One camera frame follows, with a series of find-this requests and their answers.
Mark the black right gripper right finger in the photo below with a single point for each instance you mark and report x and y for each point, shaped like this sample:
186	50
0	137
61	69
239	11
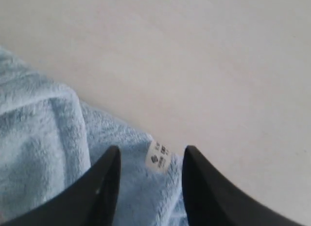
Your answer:
210	199

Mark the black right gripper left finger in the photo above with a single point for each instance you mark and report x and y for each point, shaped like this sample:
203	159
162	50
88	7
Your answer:
90	201

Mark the light blue terry towel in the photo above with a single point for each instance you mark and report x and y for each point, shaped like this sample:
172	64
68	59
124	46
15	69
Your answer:
49	138

